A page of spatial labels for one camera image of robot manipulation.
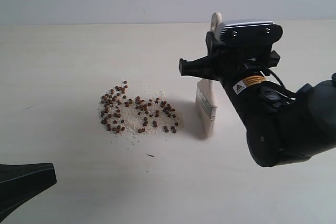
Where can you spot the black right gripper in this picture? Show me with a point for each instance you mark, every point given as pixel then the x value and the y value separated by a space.
pixel 223 62

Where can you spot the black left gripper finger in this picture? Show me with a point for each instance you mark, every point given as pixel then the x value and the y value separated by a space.
pixel 20 183

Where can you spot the white paint brush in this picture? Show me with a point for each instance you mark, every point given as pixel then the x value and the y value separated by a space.
pixel 205 100

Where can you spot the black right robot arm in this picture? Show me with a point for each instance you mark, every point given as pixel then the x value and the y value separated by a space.
pixel 282 127

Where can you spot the pile of white grains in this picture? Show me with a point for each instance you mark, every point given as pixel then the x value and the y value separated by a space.
pixel 128 139

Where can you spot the brown pellets on pile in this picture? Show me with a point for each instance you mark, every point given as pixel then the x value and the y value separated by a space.
pixel 121 110

